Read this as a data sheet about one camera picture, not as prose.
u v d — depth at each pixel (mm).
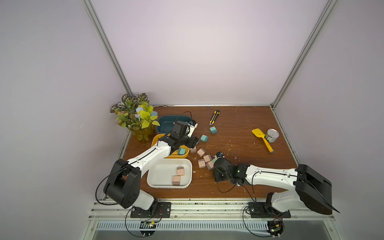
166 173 871
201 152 922
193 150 922
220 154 760
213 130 1034
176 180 810
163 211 729
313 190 406
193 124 760
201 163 879
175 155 927
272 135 968
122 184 427
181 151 922
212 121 1101
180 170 850
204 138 980
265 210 652
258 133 1007
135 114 837
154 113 1182
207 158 897
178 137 666
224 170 636
